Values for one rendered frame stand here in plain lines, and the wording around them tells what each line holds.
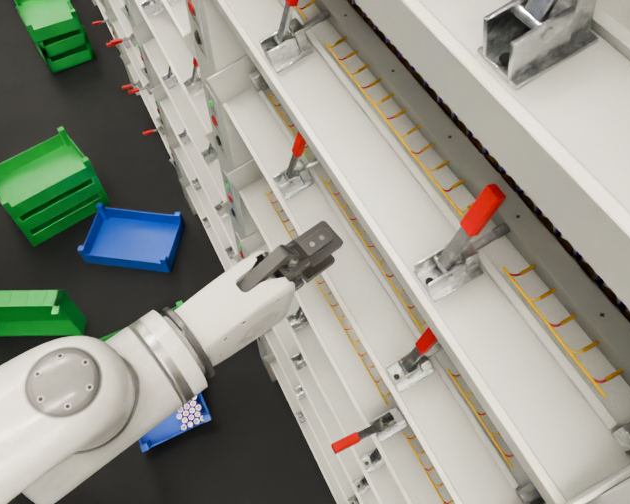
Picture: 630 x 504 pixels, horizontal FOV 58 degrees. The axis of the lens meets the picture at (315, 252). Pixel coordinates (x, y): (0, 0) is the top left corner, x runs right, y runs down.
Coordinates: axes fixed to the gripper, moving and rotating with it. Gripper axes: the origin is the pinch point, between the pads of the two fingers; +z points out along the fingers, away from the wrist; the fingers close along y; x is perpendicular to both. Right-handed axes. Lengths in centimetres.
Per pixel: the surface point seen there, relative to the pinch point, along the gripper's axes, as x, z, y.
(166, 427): 15, -18, -123
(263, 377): 9, 13, -122
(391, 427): -18.8, 0.7, -19.5
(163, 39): 65, 23, -38
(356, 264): -2.6, 5.0, -5.2
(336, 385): -9.7, 5.6, -42.8
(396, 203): -4.3, 1.7, 14.1
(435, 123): -1.9, 6.7, 17.8
